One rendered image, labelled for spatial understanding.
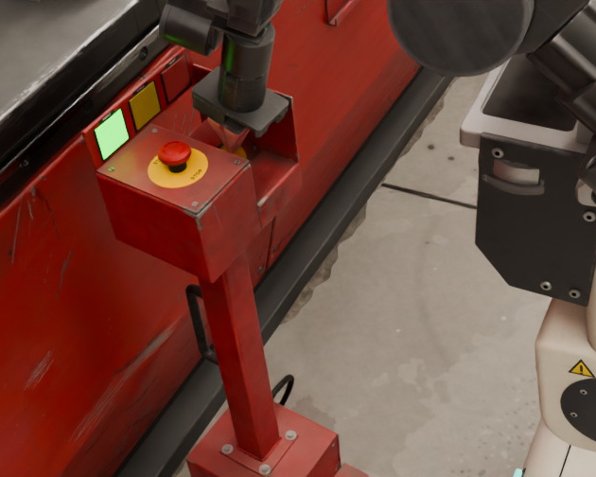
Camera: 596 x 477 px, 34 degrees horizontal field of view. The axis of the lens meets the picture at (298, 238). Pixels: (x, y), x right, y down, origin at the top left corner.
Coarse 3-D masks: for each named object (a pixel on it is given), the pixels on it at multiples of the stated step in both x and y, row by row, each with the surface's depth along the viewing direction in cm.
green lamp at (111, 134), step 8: (120, 112) 118; (112, 120) 117; (120, 120) 118; (104, 128) 116; (112, 128) 117; (120, 128) 119; (96, 136) 116; (104, 136) 117; (112, 136) 118; (120, 136) 119; (104, 144) 117; (112, 144) 118; (120, 144) 120; (104, 152) 118
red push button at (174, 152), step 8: (168, 144) 116; (176, 144) 116; (184, 144) 116; (160, 152) 115; (168, 152) 115; (176, 152) 115; (184, 152) 115; (160, 160) 115; (168, 160) 114; (176, 160) 114; (184, 160) 115; (168, 168) 117; (176, 168) 116; (184, 168) 117
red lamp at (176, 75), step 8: (184, 56) 125; (176, 64) 124; (184, 64) 125; (168, 72) 123; (176, 72) 124; (184, 72) 126; (168, 80) 124; (176, 80) 125; (184, 80) 126; (168, 88) 124; (176, 88) 125; (184, 88) 127; (168, 96) 125; (176, 96) 126
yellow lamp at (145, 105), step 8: (152, 88) 121; (136, 96) 119; (144, 96) 120; (152, 96) 122; (136, 104) 120; (144, 104) 121; (152, 104) 122; (136, 112) 120; (144, 112) 122; (152, 112) 123; (136, 120) 121; (144, 120) 122; (136, 128) 122
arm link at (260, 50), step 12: (216, 24) 109; (216, 36) 111; (228, 36) 109; (240, 36) 109; (252, 36) 109; (264, 36) 110; (216, 48) 113; (228, 48) 110; (240, 48) 109; (252, 48) 108; (264, 48) 109; (228, 60) 111; (240, 60) 110; (252, 60) 110; (264, 60) 111; (240, 72) 111; (252, 72) 111; (264, 72) 113
